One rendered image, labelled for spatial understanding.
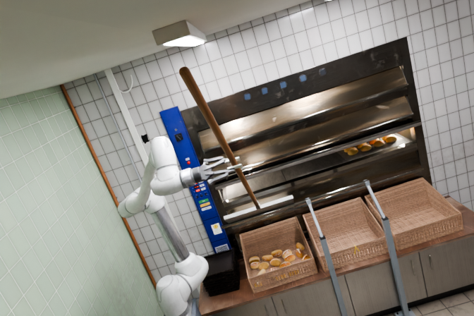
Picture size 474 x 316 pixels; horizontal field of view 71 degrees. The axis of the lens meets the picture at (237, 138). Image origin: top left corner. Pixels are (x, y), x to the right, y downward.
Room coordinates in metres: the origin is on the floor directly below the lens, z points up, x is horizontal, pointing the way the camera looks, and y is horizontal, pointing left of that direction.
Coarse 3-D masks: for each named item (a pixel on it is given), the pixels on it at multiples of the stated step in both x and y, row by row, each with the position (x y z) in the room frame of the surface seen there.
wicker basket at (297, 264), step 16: (272, 224) 2.71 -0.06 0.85; (288, 224) 2.70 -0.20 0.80; (256, 240) 2.69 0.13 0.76; (272, 240) 2.68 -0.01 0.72; (288, 240) 2.66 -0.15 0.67; (304, 240) 2.49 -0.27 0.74; (256, 272) 2.49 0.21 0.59; (272, 272) 2.25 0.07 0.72; (288, 272) 2.25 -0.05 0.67; (304, 272) 2.25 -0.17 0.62; (256, 288) 2.26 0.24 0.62
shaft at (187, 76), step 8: (184, 72) 0.91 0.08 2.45; (184, 80) 0.94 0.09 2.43; (192, 80) 0.94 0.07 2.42; (192, 88) 0.96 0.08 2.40; (192, 96) 1.01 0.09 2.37; (200, 96) 1.01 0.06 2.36; (200, 104) 1.04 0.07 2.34; (208, 112) 1.09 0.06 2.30; (208, 120) 1.12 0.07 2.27; (216, 128) 1.18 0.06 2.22; (216, 136) 1.23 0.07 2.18; (224, 144) 1.29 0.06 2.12; (224, 152) 1.37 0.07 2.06; (232, 160) 1.44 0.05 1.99; (240, 168) 1.57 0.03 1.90; (240, 176) 1.63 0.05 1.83; (248, 184) 1.81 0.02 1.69; (248, 192) 1.88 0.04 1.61; (256, 200) 2.10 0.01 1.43
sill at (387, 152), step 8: (408, 144) 2.70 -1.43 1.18; (416, 144) 2.68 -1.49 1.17; (384, 152) 2.70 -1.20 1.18; (392, 152) 2.69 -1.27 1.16; (352, 160) 2.76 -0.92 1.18; (360, 160) 2.70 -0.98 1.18; (368, 160) 2.70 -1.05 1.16; (328, 168) 2.76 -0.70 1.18; (336, 168) 2.71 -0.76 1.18; (344, 168) 2.71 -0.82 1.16; (304, 176) 2.76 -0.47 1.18; (312, 176) 2.72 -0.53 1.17; (320, 176) 2.72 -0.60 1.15; (280, 184) 2.76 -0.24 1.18; (288, 184) 2.73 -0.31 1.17; (296, 184) 2.73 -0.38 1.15; (256, 192) 2.77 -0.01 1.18; (264, 192) 2.74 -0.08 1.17; (272, 192) 2.74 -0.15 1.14; (232, 200) 2.76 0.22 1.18; (240, 200) 2.75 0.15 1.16
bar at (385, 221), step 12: (336, 192) 2.34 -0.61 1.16; (372, 192) 2.28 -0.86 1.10; (300, 204) 2.36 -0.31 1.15; (252, 216) 2.38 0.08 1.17; (312, 216) 2.28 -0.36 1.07; (384, 216) 2.14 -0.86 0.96; (384, 228) 2.11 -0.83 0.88; (324, 240) 2.13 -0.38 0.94; (324, 252) 2.13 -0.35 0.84; (396, 264) 2.11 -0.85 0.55; (396, 276) 2.11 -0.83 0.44; (336, 288) 2.13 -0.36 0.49; (396, 312) 2.18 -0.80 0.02; (408, 312) 2.11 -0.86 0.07
